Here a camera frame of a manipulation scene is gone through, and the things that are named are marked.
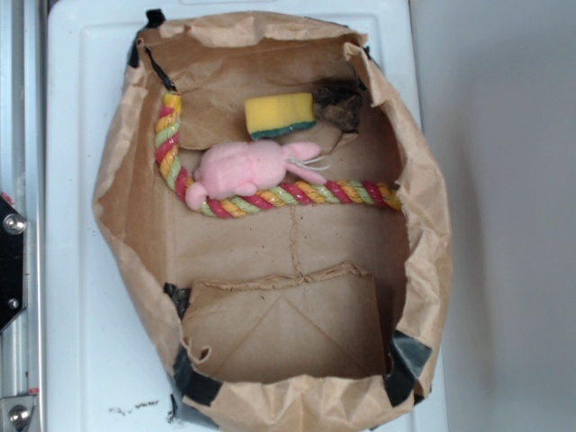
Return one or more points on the dark brown rock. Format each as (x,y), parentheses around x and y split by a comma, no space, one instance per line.
(338,105)

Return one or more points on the pink plush bunny toy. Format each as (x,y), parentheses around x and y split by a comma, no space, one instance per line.
(244,168)

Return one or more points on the brown paper bag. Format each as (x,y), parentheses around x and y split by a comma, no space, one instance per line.
(319,317)

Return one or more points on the yellow green sponge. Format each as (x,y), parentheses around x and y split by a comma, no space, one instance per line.
(276,115)

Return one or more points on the white plastic tray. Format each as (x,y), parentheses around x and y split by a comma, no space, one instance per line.
(101,371)

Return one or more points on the multicolour twisted rope toy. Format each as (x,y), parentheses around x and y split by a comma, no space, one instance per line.
(291,191)

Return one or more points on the black metal bracket plate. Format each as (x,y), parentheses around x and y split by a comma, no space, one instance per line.
(12,262)

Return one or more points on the aluminium frame rail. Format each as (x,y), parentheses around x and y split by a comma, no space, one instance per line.
(23,109)

